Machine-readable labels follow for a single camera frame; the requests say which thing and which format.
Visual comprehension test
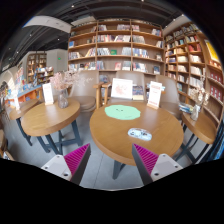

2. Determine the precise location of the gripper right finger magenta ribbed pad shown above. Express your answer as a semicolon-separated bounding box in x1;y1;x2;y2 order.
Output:
132;144;182;185

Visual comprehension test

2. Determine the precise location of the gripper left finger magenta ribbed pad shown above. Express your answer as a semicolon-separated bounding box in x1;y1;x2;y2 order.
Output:
42;144;91;185

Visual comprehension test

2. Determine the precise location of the green round mouse pad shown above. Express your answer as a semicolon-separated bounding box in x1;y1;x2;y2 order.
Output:
104;104;141;120

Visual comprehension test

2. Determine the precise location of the round wooden left table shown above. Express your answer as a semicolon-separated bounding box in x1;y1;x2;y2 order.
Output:
21;98;82;155

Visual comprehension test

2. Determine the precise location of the round wooden table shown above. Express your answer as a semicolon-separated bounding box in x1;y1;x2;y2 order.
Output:
90;101;184;179
176;113;217;164
21;98;82;155

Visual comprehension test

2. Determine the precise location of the round wooden centre table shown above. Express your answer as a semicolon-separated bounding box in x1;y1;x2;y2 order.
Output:
90;101;184;179

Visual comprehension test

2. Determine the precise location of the round wooden right table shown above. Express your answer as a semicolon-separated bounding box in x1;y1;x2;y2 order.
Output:
176;113;217;164

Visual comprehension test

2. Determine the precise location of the white sign card centre table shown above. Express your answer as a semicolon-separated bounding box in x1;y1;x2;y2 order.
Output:
147;81;162;109

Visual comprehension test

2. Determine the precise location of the white sign card table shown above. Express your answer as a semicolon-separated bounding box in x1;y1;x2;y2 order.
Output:
147;81;162;109
42;83;54;105

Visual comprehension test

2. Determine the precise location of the beige armchair right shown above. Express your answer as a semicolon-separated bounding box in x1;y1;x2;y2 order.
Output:
156;75;182;120

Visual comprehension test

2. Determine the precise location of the beige armchair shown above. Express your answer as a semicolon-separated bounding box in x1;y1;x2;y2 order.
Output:
156;75;182;120
69;70;102;112
103;70;146;104

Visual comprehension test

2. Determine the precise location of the small wooden table far left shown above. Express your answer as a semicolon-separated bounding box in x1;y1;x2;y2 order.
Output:
9;99;39;145

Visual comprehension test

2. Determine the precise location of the beige armchair left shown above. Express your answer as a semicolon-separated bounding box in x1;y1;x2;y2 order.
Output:
69;70;102;112

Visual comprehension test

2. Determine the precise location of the book on centre chair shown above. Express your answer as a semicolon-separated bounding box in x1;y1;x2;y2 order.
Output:
132;86;144;100

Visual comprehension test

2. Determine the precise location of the white sign card left table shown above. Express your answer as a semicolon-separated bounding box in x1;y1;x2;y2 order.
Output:
42;83;54;105

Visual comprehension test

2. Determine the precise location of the glass vase with dried flowers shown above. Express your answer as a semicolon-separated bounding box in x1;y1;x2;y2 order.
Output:
190;79;210;121

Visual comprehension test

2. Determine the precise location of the white picture board on chair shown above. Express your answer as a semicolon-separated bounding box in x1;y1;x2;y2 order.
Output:
111;78;133;99

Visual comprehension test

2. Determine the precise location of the beige armchair centre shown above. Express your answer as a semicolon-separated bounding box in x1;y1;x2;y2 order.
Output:
103;70;146;104

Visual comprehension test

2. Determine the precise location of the glass vase with pink flowers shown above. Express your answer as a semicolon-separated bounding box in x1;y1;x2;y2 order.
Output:
50;71;79;109

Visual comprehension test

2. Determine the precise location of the distant wooden bookshelf left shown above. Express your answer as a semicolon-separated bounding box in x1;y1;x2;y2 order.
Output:
27;53;53;85

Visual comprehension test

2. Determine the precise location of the wooden bookshelf right wall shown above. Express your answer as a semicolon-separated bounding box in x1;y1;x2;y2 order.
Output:
163;22;224;127

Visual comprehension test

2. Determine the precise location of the large wooden bookshelf back wall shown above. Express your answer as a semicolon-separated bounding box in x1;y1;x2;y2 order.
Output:
66;18;166;76

